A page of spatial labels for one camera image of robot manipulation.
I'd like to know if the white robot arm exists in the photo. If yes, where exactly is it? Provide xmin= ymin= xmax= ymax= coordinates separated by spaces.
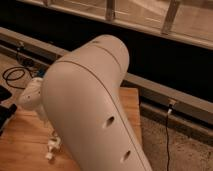
xmin=18 ymin=35 xmax=152 ymax=171

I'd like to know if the blue object on floor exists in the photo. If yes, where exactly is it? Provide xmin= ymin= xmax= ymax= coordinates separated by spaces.
xmin=36 ymin=69 xmax=46 ymax=78

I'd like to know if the black device at left edge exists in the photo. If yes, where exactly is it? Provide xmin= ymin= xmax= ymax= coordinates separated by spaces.
xmin=0 ymin=85 xmax=17 ymax=134

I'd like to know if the black floor cable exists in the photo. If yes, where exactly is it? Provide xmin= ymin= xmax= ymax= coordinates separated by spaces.
xmin=165 ymin=105 xmax=174 ymax=171

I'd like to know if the grey metal rail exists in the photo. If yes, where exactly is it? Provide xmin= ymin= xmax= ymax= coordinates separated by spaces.
xmin=0 ymin=27 xmax=213 ymax=143

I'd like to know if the black coiled cable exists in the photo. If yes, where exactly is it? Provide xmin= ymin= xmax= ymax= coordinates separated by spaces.
xmin=2 ymin=65 xmax=37 ymax=90

